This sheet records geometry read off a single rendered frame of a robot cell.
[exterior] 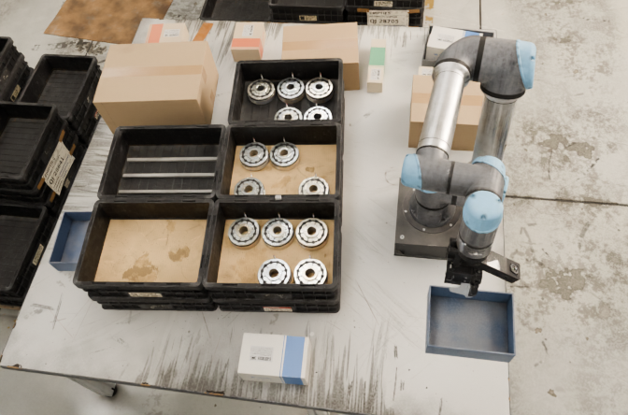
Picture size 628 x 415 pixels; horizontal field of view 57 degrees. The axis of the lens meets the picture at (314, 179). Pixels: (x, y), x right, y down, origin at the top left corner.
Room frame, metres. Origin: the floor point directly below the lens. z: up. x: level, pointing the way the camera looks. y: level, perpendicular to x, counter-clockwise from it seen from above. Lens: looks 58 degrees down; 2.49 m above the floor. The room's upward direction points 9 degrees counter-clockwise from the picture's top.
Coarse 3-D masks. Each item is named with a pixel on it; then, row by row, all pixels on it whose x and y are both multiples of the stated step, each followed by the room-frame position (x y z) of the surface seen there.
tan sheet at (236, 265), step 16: (224, 240) 0.88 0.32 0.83; (224, 256) 0.82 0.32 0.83; (240, 256) 0.81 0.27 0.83; (256, 256) 0.80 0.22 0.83; (272, 256) 0.79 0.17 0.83; (288, 256) 0.78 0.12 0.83; (304, 256) 0.77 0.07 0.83; (320, 256) 0.77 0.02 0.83; (224, 272) 0.76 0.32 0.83; (240, 272) 0.76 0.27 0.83; (256, 272) 0.75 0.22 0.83
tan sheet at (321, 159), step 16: (304, 160) 1.14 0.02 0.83; (320, 160) 1.13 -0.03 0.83; (240, 176) 1.12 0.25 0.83; (256, 176) 1.10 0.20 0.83; (272, 176) 1.09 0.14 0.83; (288, 176) 1.08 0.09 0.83; (304, 176) 1.07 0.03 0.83; (320, 176) 1.06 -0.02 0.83; (272, 192) 1.03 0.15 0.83; (288, 192) 1.02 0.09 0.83
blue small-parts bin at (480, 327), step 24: (432, 288) 0.50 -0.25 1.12; (432, 312) 0.45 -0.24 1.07; (456, 312) 0.44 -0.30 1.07; (480, 312) 0.43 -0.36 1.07; (504, 312) 0.43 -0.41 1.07; (432, 336) 0.40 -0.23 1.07; (456, 336) 0.39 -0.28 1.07; (480, 336) 0.38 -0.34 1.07; (504, 336) 0.37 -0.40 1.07; (504, 360) 0.31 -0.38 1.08
